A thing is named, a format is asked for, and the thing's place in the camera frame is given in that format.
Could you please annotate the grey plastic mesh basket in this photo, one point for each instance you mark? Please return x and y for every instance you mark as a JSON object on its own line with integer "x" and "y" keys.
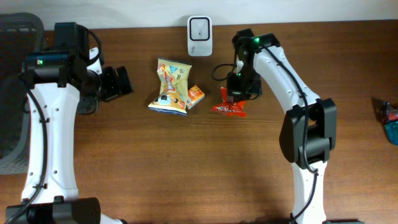
{"x": 21, "y": 33}

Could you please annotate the yellow chips bag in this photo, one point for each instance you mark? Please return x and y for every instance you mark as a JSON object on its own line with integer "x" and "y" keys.
{"x": 173, "y": 94}

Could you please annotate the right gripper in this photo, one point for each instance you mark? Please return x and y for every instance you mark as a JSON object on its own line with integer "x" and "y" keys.
{"x": 234, "y": 90}

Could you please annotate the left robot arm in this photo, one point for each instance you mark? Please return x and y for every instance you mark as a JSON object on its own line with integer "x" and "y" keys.
{"x": 61, "y": 81}

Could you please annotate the white barcode scanner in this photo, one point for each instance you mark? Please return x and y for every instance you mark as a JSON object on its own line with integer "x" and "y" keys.
{"x": 199, "y": 36}

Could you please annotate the blue mouthwash bottle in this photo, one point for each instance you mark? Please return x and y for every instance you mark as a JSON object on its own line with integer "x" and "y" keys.
{"x": 392, "y": 132}

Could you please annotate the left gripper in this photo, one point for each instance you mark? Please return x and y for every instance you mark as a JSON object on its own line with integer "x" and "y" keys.
{"x": 115, "y": 87}

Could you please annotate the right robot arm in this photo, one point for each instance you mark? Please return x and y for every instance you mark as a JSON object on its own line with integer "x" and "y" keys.
{"x": 308, "y": 133}

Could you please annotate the orange red snack bag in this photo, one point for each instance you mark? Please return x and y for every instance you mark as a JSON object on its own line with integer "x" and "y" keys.
{"x": 229, "y": 108}

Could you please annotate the small orange box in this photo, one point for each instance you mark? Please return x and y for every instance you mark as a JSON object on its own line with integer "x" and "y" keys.
{"x": 195, "y": 95}

